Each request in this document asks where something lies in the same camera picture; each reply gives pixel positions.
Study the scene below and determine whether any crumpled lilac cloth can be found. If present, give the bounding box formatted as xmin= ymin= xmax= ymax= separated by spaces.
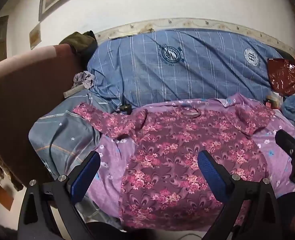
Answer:
xmin=73 ymin=70 xmax=95 ymax=89

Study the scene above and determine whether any red shiny plastic bag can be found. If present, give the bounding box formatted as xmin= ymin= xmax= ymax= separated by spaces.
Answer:
xmin=267 ymin=57 xmax=295 ymax=96

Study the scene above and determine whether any small black device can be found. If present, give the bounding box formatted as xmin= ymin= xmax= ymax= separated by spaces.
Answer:
xmin=119 ymin=104 xmax=132 ymax=115

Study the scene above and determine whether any blue striped quilt with emblems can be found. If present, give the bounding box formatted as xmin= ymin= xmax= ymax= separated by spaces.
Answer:
xmin=87 ymin=28 xmax=284 ymax=107

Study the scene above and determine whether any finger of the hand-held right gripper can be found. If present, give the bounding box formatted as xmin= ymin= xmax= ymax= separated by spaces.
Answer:
xmin=275 ymin=129 xmax=295 ymax=157

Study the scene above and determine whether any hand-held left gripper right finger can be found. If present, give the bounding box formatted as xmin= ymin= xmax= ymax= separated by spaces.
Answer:
xmin=197 ymin=150 xmax=286 ymax=240

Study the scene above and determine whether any small framed wall picture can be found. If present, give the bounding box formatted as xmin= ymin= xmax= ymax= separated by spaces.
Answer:
xmin=29 ymin=23 xmax=42 ymax=50

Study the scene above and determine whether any purple floral bedsheet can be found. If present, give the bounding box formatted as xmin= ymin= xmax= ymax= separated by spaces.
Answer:
xmin=86 ymin=93 xmax=295 ymax=220

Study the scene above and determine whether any grey star-print blanket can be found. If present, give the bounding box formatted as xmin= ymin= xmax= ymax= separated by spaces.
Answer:
xmin=28 ymin=90 xmax=118 ymax=178

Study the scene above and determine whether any beige flat box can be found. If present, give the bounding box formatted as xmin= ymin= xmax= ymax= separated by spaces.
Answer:
xmin=63 ymin=84 xmax=85 ymax=98

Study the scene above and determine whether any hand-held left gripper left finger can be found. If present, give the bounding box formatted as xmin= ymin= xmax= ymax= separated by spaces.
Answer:
xmin=17 ymin=151 xmax=101 ymax=240

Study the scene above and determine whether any maroon floral shirt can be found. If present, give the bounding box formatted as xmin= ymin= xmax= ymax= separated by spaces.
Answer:
xmin=73 ymin=99 xmax=276 ymax=231

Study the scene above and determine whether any olive green cloth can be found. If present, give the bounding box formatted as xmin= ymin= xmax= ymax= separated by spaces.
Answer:
xmin=59 ymin=31 xmax=98 ymax=58

